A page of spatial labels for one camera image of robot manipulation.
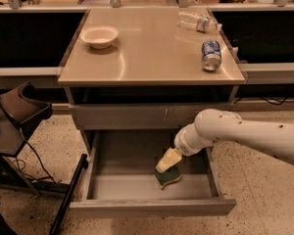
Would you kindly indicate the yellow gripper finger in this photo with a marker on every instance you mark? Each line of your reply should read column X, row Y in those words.
column 171, row 157

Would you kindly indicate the blue soda can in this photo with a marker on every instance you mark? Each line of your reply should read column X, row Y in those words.
column 211, row 55

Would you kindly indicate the black tray stand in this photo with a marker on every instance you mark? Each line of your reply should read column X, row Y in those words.
column 20, row 115

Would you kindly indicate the grey open middle drawer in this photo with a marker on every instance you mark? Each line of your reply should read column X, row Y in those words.
column 120, row 183

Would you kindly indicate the green yellow sponge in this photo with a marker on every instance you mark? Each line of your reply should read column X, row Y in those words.
column 167, row 177

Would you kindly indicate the grey drawer cabinet counter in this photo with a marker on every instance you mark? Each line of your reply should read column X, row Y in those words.
column 151, row 61

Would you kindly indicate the white bowl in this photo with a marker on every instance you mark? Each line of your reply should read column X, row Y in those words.
column 99, row 37

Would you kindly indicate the grey closed top drawer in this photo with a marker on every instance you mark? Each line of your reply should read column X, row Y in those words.
column 139, row 116

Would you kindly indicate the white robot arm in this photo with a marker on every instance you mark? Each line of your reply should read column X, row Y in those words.
column 211, row 127

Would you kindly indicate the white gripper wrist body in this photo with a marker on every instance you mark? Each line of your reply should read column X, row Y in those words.
column 185, row 146

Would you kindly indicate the clear plastic water bottle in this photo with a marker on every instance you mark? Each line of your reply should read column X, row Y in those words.
column 198, row 22

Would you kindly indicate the black metal bar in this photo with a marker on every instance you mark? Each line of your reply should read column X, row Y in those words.
column 56, row 226

